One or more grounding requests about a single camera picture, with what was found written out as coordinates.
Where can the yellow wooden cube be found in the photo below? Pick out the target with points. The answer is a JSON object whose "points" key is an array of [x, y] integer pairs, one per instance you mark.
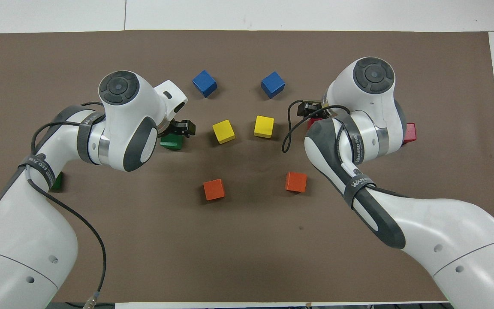
{"points": [[223, 131], [264, 126]]}

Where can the blue wooden cube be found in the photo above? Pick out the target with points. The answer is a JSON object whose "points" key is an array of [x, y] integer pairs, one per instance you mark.
{"points": [[272, 84], [204, 83]]}

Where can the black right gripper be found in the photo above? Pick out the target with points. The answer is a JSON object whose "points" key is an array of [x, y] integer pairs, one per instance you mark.
{"points": [[320, 110]]}

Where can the red wooden cube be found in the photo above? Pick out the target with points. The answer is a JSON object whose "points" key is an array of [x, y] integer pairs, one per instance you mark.
{"points": [[312, 122], [410, 133]]}

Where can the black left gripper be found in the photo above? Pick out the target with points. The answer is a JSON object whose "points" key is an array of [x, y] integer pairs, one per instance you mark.
{"points": [[173, 128]]}

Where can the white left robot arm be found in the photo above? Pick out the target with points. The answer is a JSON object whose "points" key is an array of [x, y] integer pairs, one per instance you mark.
{"points": [[122, 116]]}

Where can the green wooden cube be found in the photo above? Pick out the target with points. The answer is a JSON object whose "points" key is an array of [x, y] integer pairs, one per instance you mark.
{"points": [[171, 143], [57, 181]]}

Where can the brown table mat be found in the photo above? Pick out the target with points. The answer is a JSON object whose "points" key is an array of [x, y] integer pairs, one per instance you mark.
{"points": [[247, 240]]}

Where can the orange wooden cube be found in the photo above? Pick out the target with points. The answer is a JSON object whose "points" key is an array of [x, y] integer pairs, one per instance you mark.
{"points": [[296, 182], [214, 189]]}

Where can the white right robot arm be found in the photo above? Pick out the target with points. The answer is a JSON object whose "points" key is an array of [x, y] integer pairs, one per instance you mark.
{"points": [[371, 107]]}

